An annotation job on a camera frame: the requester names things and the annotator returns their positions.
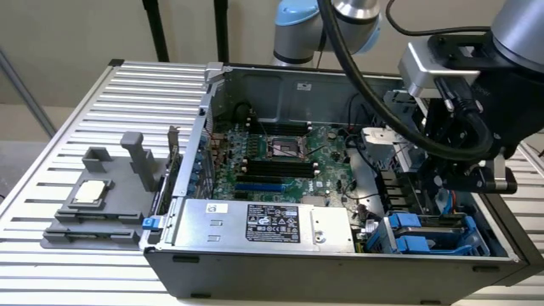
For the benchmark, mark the open black PC case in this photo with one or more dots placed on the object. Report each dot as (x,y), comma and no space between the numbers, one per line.
(298,274)

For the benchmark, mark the grey metal frame bar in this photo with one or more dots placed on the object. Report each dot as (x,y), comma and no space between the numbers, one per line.
(26,92)

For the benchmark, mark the blue case latch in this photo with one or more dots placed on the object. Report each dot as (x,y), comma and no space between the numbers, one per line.
(153,223)

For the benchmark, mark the blue expansion slot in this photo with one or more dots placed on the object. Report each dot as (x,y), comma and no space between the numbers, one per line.
(259,188)

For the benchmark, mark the black RAM slot bank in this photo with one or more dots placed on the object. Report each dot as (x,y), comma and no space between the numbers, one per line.
(281,169)
(278,127)

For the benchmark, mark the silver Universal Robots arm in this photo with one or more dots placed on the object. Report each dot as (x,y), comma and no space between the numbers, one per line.
(294,32)

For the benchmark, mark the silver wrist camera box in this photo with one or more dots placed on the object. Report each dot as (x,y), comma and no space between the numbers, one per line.
(419,68)

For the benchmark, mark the graphics card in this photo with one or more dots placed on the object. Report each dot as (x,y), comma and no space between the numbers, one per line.
(173,165)

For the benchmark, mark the silver chipset heat sink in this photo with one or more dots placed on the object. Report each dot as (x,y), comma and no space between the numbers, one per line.
(315,200)

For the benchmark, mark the silver metal drive bracket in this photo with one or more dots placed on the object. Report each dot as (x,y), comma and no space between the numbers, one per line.
(378,141)

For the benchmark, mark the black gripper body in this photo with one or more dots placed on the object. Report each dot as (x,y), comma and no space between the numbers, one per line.
(506,105)

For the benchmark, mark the black vertical post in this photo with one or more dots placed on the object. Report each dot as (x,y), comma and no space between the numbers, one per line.
(158,30)
(221,30)

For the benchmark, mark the grey parts rack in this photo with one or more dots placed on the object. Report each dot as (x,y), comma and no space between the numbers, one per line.
(106,191)

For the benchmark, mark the silver CPU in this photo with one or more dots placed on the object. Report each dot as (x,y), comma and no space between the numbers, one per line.
(93,191)

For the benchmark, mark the green RAM stick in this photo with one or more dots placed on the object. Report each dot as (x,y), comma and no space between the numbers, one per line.
(91,219)

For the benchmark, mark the green motherboard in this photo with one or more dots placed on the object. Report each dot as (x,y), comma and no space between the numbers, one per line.
(331,165)

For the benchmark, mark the black expansion slot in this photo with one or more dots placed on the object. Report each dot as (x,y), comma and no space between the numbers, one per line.
(257,179)

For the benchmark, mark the silver power supply unit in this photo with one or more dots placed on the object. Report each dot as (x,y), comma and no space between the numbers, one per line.
(238,226)

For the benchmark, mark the grey hard disk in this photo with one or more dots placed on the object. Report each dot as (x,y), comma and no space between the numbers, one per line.
(442,223)

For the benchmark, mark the blue disk bay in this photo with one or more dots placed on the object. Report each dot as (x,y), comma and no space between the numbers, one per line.
(409,236)

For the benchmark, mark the CPU socket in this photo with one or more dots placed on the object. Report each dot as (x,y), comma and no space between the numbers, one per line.
(286,147)

